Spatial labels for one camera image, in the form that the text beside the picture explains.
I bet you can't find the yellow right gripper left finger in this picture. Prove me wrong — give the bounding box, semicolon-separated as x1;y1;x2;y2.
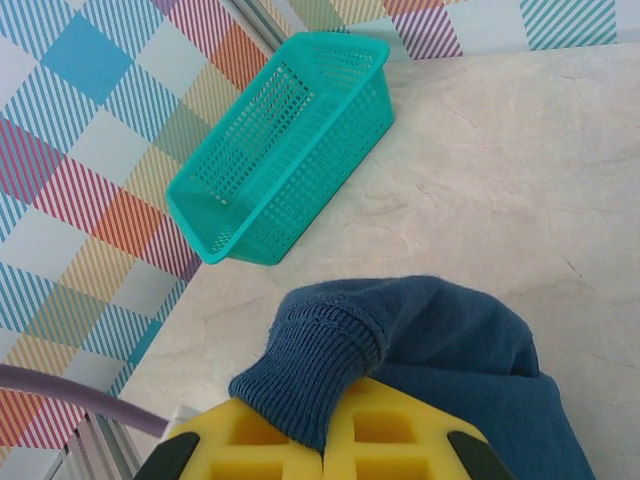
132;398;322;480

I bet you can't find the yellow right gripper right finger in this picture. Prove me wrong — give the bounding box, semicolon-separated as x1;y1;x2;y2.
323;375;517;480

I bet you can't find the dark blue t-shirt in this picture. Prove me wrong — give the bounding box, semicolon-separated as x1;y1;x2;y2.
228;273;599;480

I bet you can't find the teal plastic mesh basket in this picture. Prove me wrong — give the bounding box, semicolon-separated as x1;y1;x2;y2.
166;32;396;266

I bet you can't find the aluminium frame post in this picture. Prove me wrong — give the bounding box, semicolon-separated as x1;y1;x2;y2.
62;412;154;480
222;0;301;49

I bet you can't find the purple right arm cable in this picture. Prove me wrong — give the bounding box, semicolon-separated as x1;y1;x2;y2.
0;363;166;437

